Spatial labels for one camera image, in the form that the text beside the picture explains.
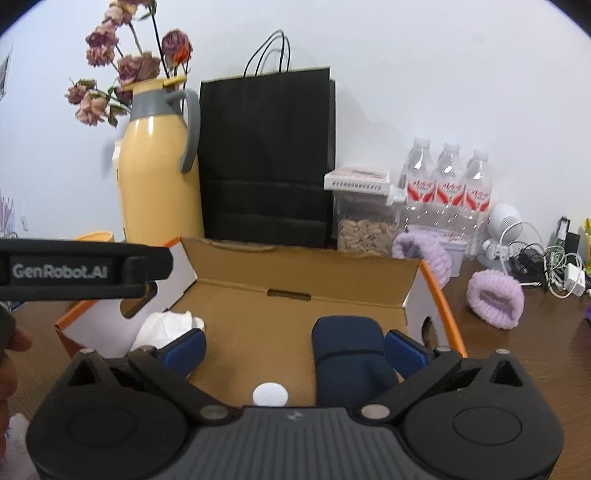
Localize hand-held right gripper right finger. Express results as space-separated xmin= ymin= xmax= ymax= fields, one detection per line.
xmin=360 ymin=329 xmax=527 ymax=424

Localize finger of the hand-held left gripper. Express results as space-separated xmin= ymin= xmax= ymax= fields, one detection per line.
xmin=122 ymin=244 xmax=174 ymax=300

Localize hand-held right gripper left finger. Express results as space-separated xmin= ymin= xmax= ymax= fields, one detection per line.
xmin=67 ymin=329 xmax=234 ymax=424

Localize navy blue fabric pouch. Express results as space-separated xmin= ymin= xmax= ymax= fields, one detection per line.
xmin=311 ymin=316 xmax=399 ymax=408

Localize red printed cardboard box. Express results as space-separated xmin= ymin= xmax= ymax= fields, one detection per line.
xmin=54 ymin=236 xmax=468 ymax=409

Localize person's left hand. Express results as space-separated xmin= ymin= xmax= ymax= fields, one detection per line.
xmin=0 ymin=305 xmax=34 ymax=430

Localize white crumpled paper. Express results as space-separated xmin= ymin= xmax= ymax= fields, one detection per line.
xmin=130 ymin=311 xmax=206 ymax=357

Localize yellow mug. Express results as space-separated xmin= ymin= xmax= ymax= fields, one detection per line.
xmin=74 ymin=230 xmax=116 ymax=244

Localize yellow thermos jug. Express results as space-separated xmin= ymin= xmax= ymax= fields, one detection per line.
xmin=113 ymin=76 xmax=206 ymax=245

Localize white round cap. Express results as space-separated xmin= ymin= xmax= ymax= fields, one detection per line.
xmin=252 ymin=382 xmax=289 ymax=408

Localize white tin box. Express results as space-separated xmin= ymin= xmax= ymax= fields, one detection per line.
xmin=438 ymin=237 xmax=465 ymax=278

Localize purple fluffy band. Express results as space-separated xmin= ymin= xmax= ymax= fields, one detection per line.
xmin=392 ymin=231 xmax=455 ymax=289
xmin=466 ymin=271 xmax=527 ymax=330

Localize clear nut container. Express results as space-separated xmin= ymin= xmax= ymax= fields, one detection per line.
xmin=323 ymin=165 xmax=407 ymax=258

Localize black charger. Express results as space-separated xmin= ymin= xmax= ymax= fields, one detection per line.
xmin=510 ymin=249 xmax=548 ymax=284

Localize black paper bag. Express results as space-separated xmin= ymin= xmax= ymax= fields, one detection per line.
xmin=198 ymin=30 xmax=337 ymax=250

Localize small white fan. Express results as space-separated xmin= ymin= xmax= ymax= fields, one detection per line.
xmin=478 ymin=203 xmax=522 ymax=271

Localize white charger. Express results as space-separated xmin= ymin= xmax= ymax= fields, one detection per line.
xmin=562 ymin=265 xmax=586 ymax=297

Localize small black device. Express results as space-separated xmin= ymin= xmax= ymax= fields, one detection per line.
xmin=549 ymin=216 xmax=583 ymax=259

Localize dried pink flowers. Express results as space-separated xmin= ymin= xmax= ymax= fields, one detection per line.
xmin=65 ymin=0 xmax=194 ymax=127

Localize colourful snack bag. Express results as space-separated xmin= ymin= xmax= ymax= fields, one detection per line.
xmin=579 ymin=217 xmax=591 ymax=278

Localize purple wall decal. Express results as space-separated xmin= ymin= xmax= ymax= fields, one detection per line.
xmin=0 ymin=191 xmax=17 ymax=238

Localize white tangled cables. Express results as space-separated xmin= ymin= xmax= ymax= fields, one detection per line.
xmin=499 ymin=222 xmax=578 ymax=296

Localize wall picture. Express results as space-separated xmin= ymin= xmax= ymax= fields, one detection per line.
xmin=0 ymin=44 xmax=14 ymax=101

